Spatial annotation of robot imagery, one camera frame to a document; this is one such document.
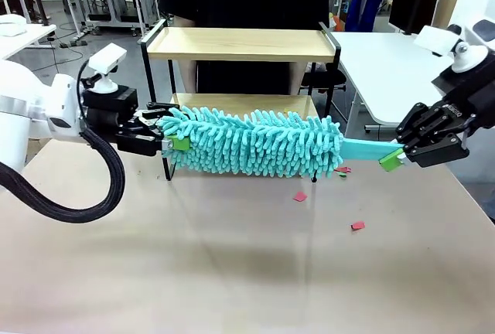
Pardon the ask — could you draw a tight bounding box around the two-tier wooden metal shelf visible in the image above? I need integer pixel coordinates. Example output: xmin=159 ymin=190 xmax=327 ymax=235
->
xmin=138 ymin=18 xmax=342 ymax=183

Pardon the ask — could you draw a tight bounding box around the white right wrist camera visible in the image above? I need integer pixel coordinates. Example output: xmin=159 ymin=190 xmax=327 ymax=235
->
xmin=412 ymin=24 xmax=489 ymax=73

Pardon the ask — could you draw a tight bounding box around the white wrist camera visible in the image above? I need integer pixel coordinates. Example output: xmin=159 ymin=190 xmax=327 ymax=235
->
xmin=80 ymin=43 xmax=128 ymax=94
xmin=412 ymin=24 xmax=489 ymax=73

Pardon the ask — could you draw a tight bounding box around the black computer monitor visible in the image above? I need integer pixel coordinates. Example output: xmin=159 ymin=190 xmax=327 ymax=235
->
xmin=388 ymin=0 xmax=441 ymax=39

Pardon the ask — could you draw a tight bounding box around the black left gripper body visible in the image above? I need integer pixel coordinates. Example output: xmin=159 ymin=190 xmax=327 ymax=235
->
xmin=82 ymin=85 xmax=158 ymax=157

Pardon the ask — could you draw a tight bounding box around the small white desk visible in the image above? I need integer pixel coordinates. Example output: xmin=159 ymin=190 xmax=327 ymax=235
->
xmin=0 ymin=23 xmax=58 ymax=60

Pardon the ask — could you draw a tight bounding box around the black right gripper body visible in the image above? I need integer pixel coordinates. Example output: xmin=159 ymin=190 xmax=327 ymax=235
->
xmin=428 ymin=53 xmax=495 ymax=135

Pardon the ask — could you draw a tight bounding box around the black braided cable hose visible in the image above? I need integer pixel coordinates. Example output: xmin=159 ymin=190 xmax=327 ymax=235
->
xmin=0 ymin=128 xmax=127 ymax=225

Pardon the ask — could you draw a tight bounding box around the large white desk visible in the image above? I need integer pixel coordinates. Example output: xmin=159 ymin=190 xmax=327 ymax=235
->
xmin=330 ymin=31 xmax=495 ymax=144

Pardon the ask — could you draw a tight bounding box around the teal microfiber duster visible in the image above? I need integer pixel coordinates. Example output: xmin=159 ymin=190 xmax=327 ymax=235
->
xmin=156 ymin=104 xmax=405 ymax=180

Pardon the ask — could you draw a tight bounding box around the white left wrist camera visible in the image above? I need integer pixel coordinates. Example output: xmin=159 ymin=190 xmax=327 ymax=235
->
xmin=80 ymin=43 xmax=128 ymax=94

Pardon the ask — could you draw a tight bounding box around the white cloth bundle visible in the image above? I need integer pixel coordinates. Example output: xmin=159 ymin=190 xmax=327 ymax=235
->
xmin=0 ymin=13 xmax=28 ymax=36

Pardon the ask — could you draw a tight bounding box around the black office chair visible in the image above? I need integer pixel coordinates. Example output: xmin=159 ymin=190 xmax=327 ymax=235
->
xmin=300 ymin=63 xmax=348 ymax=117

